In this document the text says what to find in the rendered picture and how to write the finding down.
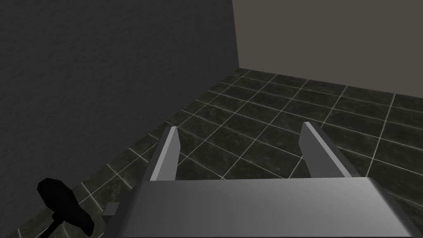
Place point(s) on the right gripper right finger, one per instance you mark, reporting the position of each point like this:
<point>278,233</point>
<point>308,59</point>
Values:
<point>325,155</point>

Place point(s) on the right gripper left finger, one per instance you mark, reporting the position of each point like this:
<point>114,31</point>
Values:
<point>165,157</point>

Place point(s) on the black rounded stand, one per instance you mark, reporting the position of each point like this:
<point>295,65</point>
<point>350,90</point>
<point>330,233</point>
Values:
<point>64,205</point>

